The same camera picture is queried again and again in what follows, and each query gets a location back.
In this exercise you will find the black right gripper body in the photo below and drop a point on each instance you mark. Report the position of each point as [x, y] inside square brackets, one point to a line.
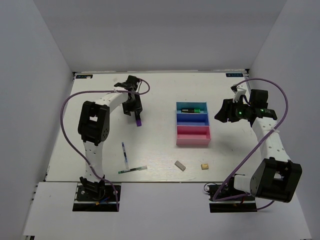
[237, 111]

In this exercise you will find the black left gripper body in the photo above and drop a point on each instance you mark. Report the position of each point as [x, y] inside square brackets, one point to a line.
[132, 105]

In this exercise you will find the purple and black highlighter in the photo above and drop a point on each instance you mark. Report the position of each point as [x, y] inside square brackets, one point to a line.
[138, 119]

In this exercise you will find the green and black highlighter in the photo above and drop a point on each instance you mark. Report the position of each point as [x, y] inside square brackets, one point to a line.
[191, 111]

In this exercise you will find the tan eraser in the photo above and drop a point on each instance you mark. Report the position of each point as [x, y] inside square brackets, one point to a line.
[204, 166]

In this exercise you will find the blue and white pen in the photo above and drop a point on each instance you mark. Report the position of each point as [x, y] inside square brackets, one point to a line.
[125, 156]

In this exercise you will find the green and white pen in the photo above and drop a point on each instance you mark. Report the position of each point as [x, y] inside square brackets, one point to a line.
[140, 168]

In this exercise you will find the grey eraser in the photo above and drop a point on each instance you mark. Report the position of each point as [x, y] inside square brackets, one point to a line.
[180, 166]

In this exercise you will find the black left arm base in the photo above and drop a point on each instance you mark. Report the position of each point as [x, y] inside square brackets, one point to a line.
[84, 201]

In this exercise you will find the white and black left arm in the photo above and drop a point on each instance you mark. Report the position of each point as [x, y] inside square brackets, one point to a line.
[94, 128]

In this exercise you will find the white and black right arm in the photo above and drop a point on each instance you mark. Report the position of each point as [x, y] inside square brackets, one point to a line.
[277, 177]

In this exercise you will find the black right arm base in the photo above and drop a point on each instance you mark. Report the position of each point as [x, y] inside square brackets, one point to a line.
[229, 200]

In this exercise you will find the light blue plastic container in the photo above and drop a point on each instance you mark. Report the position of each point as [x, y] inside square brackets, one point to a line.
[201, 106]

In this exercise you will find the right blue corner label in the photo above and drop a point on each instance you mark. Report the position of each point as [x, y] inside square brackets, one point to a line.
[234, 75]

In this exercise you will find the blue corner label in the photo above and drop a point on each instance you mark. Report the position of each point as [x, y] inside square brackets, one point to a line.
[84, 76]
[234, 75]

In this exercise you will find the dark blue plastic container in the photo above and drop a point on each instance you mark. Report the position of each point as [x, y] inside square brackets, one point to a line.
[192, 119]

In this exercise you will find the pink plastic container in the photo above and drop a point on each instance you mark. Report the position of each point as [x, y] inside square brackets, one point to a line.
[193, 135]

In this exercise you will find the left blue corner label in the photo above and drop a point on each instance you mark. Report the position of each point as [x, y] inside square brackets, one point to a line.
[84, 76]

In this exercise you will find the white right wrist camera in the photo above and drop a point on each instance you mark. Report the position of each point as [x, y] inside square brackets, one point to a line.
[239, 90]

